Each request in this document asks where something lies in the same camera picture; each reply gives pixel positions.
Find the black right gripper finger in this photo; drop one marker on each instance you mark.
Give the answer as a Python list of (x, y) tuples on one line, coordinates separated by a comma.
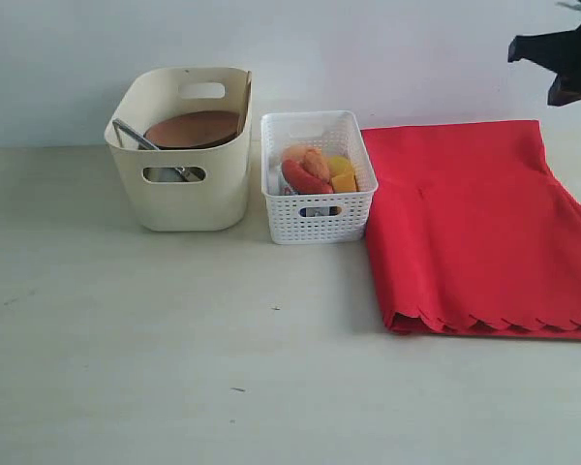
[(559, 52), (564, 91)]

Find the red table cloth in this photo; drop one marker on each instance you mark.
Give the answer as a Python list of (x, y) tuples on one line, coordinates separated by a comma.
[(470, 232)]

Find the yellow lemon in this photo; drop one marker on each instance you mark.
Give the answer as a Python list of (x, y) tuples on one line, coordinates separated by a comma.
[(339, 165)]

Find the yellow orange cheese block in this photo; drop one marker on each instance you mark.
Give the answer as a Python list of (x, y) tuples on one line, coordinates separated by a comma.
[(344, 182)]

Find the orange fried food piece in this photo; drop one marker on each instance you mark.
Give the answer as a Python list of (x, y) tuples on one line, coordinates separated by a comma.
[(316, 164)]

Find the orange carrot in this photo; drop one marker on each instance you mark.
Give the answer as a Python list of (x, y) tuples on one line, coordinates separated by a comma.
[(302, 181)]

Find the brown egg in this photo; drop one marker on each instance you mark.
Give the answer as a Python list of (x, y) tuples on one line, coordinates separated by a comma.
[(294, 152)]

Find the blue white milk carton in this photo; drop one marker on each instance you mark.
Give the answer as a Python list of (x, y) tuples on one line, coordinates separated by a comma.
[(277, 183)]

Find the wooden chopstick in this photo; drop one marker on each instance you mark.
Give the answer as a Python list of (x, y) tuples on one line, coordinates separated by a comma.
[(242, 115)]

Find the brown wooden plate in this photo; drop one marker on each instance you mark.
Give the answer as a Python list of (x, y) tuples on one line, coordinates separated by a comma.
[(194, 130)]

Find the pale green ceramic bowl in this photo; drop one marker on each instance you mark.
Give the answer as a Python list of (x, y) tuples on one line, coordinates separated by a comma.
[(164, 175)]

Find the silver table knife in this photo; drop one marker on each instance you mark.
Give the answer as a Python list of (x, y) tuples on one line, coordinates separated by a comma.
[(120, 126)]

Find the white woven plastic basket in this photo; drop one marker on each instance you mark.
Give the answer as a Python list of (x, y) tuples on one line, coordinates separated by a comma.
[(317, 218)]

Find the cream plastic tub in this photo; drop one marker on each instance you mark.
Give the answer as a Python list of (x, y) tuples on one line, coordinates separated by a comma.
[(220, 199)]

